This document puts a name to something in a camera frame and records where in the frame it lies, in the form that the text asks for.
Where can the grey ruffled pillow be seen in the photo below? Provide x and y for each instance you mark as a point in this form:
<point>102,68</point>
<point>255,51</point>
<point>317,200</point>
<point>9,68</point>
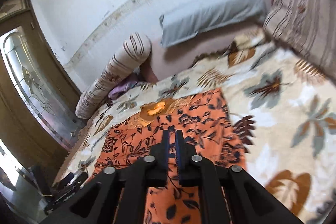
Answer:
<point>198,16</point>

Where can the pink padded headboard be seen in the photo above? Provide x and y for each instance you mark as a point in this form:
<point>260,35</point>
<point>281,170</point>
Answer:
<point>163,63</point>

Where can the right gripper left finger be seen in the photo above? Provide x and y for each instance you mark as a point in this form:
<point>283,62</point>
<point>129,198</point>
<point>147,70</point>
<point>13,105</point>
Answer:
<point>117,195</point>

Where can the striped floral quilt right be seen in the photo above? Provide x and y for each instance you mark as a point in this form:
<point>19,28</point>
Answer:
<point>308,28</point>

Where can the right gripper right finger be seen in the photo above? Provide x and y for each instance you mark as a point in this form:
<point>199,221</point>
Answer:
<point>227,195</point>

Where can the purple cloth under bolster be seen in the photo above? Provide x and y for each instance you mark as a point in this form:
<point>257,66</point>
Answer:
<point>121,88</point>

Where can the leaf pattern plush blanket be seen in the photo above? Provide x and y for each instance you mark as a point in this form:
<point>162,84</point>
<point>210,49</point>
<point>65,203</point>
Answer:
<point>255,105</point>

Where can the striped floral bolster pillow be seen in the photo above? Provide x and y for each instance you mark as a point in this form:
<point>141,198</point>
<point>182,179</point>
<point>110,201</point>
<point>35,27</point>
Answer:
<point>133,53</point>

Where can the orange black floral garment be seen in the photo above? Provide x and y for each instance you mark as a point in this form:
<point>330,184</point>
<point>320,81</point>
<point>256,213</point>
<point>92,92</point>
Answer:
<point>201,120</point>

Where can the brown door with stained glass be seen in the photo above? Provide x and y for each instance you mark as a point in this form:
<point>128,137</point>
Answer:
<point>38,99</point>

